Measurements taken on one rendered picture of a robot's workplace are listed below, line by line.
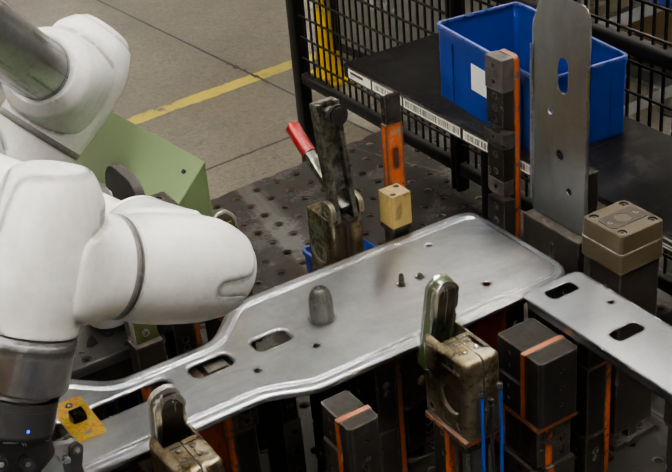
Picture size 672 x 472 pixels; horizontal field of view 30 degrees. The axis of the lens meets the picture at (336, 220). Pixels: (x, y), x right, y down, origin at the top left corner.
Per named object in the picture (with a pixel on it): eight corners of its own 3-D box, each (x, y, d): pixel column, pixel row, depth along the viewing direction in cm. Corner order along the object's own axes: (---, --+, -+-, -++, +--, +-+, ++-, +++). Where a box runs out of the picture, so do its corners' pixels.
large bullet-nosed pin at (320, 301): (319, 338, 162) (314, 295, 159) (306, 327, 164) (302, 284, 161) (339, 329, 163) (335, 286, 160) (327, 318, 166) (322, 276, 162)
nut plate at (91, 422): (107, 431, 146) (105, 423, 145) (77, 444, 144) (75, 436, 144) (80, 396, 152) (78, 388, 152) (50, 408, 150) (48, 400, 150)
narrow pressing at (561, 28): (583, 240, 174) (588, 8, 158) (530, 210, 183) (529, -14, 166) (587, 239, 175) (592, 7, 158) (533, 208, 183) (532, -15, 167)
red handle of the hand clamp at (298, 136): (333, 210, 174) (279, 124, 180) (330, 219, 176) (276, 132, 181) (359, 201, 176) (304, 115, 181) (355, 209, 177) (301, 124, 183)
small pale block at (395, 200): (404, 405, 194) (391, 198, 176) (391, 394, 197) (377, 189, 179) (423, 396, 195) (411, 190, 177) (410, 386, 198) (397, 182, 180)
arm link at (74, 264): (4, 346, 107) (133, 344, 116) (33, 167, 105) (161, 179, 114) (-53, 313, 114) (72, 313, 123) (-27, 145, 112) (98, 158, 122)
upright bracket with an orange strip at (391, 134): (402, 386, 198) (383, 97, 174) (397, 382, 199) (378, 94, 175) (417, 379, 199) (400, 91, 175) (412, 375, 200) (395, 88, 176)
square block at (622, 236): (613, 453, 180) (622, 238, 163) (576, 425, 186) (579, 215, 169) (654, 431, 184) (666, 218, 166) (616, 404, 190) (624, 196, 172)
